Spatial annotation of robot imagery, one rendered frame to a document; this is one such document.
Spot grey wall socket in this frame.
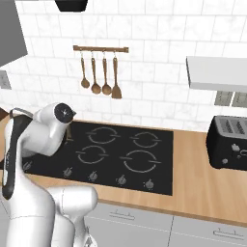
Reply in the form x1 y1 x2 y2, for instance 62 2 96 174
232 91 247 108
213 90 233 107
0 69 13 91

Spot white wall shelf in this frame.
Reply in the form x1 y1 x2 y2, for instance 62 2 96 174
185 55 247 94

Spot grey drawer handle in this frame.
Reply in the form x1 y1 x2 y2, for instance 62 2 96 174
108 209 136 222
212 227 246 241

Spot wooden spatula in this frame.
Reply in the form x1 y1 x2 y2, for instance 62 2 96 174
111 53 124 100

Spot grey drawer front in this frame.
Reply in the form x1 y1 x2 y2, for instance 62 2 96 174
82 202 176 247
167 215 247 247

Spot wooden utensil rail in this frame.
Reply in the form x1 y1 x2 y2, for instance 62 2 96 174
72 44 130 54

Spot grey wall cupboard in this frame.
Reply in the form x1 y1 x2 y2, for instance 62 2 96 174
0 0 29 68

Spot black toaster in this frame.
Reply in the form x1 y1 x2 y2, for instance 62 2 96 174
206 115 247 172

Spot small wooden spoon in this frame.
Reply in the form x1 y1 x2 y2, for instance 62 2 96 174
79 52 91 90

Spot black extractor hood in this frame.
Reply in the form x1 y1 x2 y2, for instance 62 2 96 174
54 0 90 14

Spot black hob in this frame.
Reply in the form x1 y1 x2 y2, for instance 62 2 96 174
21 120 175 197

